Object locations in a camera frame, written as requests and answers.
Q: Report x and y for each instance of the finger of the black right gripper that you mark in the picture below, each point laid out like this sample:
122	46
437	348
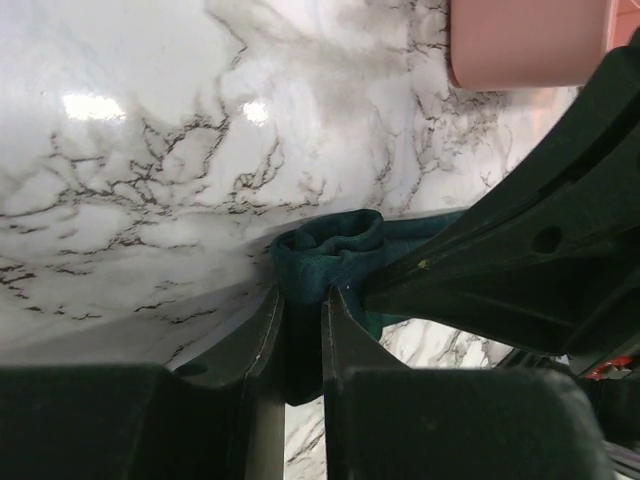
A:
548	260

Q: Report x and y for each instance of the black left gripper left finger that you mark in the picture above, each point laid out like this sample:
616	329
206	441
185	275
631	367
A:
219	416

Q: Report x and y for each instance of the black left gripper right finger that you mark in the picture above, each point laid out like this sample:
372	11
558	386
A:
385	420

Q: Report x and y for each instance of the dark green tie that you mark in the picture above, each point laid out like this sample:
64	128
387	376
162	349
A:
339	250

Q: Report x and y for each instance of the pink compartment organizer box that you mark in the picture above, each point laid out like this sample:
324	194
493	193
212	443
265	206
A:
510	44

